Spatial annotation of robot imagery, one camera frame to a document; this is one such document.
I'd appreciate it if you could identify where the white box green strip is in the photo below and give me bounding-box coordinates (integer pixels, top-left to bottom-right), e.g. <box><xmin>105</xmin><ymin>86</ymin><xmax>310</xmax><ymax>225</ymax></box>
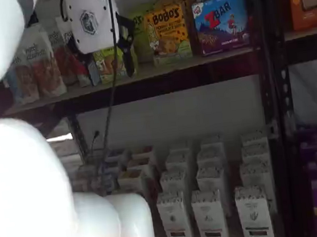
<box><xmin>238</xmin><ymin>158</ymin><xmax>275</xmax><ymax>202</ymax></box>
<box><xmin>240</xmin><ymin>130</ymin><xmax>270</xmax><ymax>148</ymax></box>
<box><xmin>240</xmin><ymin>141</ymin><xmax>272</xmax><ymax>167</ymax></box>
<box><xmin>233</xmin><ymin>182</ymin><xmax>276</xmax><ymax>237</ymax></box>

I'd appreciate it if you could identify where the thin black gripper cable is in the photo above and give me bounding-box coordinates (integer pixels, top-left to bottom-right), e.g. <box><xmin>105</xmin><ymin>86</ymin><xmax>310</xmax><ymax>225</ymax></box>
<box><xmin>59</xmin><ymin>0</ymin><xmax>69</xmax><ymax>22</ymax></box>

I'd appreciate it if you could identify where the purely elizabeth yellow label box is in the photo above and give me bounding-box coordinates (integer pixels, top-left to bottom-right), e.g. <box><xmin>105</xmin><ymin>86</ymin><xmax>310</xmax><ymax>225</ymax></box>
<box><xmin>115</xmin><ymin>167</ymin><xmax>147</xmax><ymax>198</ymax></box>
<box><xmin>125</xmin><ymin>155</ymin><xmax>154</xmax><ymax>174</ymax></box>

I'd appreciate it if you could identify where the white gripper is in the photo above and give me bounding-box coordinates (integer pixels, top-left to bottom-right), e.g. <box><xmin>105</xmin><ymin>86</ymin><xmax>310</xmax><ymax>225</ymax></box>
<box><xmin>64</xmin><ymin>0</ymin><xmax>141</xmax><ymax>85</ymax></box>

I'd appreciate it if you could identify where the blue ZBar box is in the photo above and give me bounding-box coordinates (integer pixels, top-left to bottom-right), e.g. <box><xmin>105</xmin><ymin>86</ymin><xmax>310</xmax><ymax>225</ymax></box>
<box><xmin>190</xmin><ymin>0</ymin><xmax>253</xmax><ymax>59</ymax></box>

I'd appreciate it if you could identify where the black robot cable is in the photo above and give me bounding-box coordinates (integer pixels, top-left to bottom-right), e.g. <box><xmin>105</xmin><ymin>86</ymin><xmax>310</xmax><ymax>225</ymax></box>
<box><xmin>84</xmin><ymin>0</ymin><xmax>132</xmax><ymax>163</ymax></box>

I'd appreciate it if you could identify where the red label granola bag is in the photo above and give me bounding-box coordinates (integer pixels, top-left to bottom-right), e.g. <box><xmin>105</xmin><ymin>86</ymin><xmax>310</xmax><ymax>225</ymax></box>
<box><xmin>54</xmin><ymin>14</ymin><xmax>91</xmax><ymax>89</ymax></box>

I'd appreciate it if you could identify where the white box pink strip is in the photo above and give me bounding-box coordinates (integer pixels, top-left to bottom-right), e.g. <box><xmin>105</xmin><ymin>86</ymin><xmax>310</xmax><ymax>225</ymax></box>
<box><xmin>195</xmin><ymin>163</ymin><xmax>231</xmax><ymax>220</ymax></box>
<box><xmin>189</xmin><ymin>186</ymin><xmax>230</xmax><ymax>237</ymax></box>
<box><xmin>195</xmin><ymin>146</ymin><xmax>228</xmax><ymax>172</ymax></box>
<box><xmin>199</xmin><ymin>137</ymin><xmax>227</xmax><ymax>154</ymax></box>

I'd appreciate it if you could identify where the yellow Bobo's peanut butter box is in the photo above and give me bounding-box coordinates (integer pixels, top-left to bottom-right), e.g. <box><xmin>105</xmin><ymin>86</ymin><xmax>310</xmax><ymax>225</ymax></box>
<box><xmin>142</xmin><ymin>2</ymin><xmax>195</xmax><ymax>68</ymax></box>
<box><xmin>147</xmin><ymin>0</ymin><xmax>202</xmax><ymax>60</ymax></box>

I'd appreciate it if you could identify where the orange label granola bag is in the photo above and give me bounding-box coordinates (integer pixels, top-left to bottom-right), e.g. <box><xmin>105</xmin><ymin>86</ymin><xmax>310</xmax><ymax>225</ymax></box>
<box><xmin>17</xmin><ymin>20</ymin><xmax>68</xmax><ymax>101</ymax></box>

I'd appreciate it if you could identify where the blue oatmeal box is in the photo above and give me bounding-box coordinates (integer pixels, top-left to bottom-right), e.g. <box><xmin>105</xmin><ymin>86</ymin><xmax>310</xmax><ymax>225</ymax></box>
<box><xmin>98</xmin><ymin>160</ymin><xmax>122</xmax><ymax>178</ymax></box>

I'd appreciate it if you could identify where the white box yellow strip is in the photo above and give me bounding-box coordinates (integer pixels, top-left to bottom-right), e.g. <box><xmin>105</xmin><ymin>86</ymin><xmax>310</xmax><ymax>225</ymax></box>
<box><xmin>163</xmin><ymin>150</ymin><xmax>193</xmax><ymax>176</ymax></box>
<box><xmin>158</xmin><ymin>168</ymin><xmax>190</xmax><ymax>199</ymax></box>
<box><xmin>154</xmin><ymin>189</ymin><xmax>194</xmax><ymax>237</ymax></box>

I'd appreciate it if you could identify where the green Bobo's apple pie box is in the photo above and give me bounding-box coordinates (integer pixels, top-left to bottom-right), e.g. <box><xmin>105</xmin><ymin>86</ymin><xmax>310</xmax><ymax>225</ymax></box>
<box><xmin>84</xmin><ymin>44</ymin><xmax>130</xmax><ymax>87</ymax></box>
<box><xmin>126</xmin><ymin>1</ymin><xmax>156</xmax><ymax>65</ymax></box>

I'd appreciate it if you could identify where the purely elizabeth granola bag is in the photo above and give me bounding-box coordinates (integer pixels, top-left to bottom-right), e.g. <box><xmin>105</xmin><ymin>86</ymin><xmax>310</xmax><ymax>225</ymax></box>
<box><xmin>46</xmin><ymin>17</ymin><xmax>67</xmax><ymax>51</ymax></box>
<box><xmin>4</xmin><ymin>51</ymin><xmax>42</xmax><ymax>107</ymax></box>

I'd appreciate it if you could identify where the black plug power cord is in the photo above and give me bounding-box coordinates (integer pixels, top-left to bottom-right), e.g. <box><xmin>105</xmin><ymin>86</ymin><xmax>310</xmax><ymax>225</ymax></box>
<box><xmin>89</xmin><ymin>130</ymin><xmax>104</xmax><ymax>161</ymax></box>

